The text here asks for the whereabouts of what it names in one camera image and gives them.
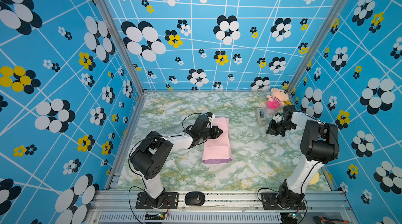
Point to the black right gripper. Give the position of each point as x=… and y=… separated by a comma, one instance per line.
x=271, y=129

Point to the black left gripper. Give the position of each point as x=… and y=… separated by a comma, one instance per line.
x=214, y=135

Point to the purple wrapping paper sheet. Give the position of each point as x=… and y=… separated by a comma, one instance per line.
x=218, y=151

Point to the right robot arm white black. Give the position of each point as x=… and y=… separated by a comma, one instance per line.
x=319, y=145

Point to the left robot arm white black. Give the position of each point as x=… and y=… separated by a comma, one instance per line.
x=148, y=156

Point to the pink plush pig toy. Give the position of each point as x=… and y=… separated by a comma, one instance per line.
x=278, y=98

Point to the yellow round sponge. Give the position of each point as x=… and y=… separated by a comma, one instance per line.
x=315, y=179

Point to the black computer mouse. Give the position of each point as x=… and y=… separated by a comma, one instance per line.
x=194, y=198

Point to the green circuit board right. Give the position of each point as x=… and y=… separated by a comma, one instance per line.
x=291, y=217

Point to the green circuit board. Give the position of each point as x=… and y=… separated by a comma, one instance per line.
x=291, y=217
x=158, y=216

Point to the green circuit board left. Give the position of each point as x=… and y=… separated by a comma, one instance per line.
x=158, y=216

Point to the orange black tool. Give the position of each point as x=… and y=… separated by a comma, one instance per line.
x=326, y=220

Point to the aluminium frame post right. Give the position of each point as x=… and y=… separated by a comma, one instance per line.
x=317, y=41

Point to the aluminium frame post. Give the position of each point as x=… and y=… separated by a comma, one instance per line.
x=317, y=41
x=108, y=19

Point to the aluminium front rail base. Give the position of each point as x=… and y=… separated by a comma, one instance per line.
x=220, y=207

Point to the aluminium frame post left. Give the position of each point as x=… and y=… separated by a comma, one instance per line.
x=108, y=19

